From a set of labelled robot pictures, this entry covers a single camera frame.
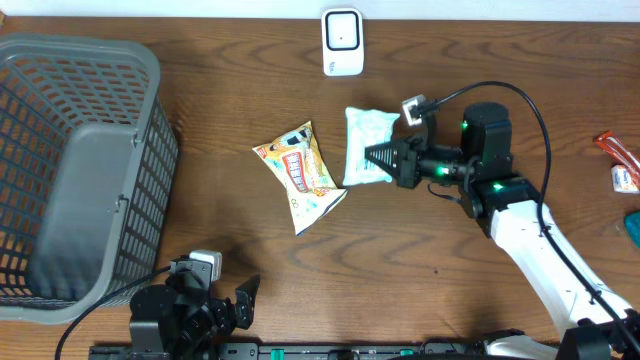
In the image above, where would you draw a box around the teal wet wipes pack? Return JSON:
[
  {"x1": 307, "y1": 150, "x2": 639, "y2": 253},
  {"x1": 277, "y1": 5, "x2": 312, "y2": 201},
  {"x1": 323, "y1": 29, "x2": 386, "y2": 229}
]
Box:
[{"x1": 343, "y1": 107, "x2": 400, "y2": 187}]

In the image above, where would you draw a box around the yellow snack bag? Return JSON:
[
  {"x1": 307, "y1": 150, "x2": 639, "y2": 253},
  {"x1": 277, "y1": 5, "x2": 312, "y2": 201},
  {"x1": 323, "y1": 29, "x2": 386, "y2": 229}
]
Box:
[{"x1": 252, "y1": 121, "x2": 348, "y2": 236}]

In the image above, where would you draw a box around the red snack bar wrapper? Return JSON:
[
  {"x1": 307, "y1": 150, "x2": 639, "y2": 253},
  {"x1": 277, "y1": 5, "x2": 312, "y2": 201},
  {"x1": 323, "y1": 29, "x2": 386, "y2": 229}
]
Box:
[{"x1": 594, "y1": 131, "x2": 639, "y2": 187}]

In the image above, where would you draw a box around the orange Kleenex tissue pack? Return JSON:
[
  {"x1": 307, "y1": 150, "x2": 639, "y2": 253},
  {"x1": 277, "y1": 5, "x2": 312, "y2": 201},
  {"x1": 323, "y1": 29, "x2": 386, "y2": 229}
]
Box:
[{"x1": 611, "y1": 165, "x2": 639, "y2": 194}]

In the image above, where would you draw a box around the teal mouthwash bottle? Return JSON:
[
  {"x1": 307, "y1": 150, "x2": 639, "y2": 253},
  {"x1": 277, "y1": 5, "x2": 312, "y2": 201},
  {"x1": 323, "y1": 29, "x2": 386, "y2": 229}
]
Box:
[{"x1": 624, "y1": 211, "x2": 640, "y2": 248}]

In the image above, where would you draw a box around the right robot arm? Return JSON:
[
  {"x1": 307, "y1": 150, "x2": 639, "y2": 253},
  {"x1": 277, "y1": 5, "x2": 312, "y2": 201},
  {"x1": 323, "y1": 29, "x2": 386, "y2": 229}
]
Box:
[{"x1": 365, "y1": 98, "x2": 639, "y2": 359}]

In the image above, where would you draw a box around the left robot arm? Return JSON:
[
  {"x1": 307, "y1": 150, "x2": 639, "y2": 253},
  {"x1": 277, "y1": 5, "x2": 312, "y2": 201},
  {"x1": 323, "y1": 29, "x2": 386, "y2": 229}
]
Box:
[{"x1": 123, "y1": 250, "x2": 260, "y2": 360}]

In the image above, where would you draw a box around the white barcode scanner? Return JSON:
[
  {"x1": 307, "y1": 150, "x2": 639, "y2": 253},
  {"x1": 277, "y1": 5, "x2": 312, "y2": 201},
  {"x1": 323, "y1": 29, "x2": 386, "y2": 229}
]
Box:
[{"x1": 321, "y1": 8, "x2": 364, "y2": 77}]

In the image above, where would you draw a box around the dark grey plastic basket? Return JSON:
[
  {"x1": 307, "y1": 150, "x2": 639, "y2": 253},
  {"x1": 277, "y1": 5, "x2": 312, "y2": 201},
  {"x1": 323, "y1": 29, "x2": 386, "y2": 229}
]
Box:
[{"x1": 1, "y1": 34, "x2": 178, "y2": 324}]

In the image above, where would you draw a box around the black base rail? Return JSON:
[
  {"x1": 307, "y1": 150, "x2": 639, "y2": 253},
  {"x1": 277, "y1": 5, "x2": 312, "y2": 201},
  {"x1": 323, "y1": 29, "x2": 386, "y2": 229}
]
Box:
[{"x1": 88, "y1": 339, "x2": 501, "y2": 360}]

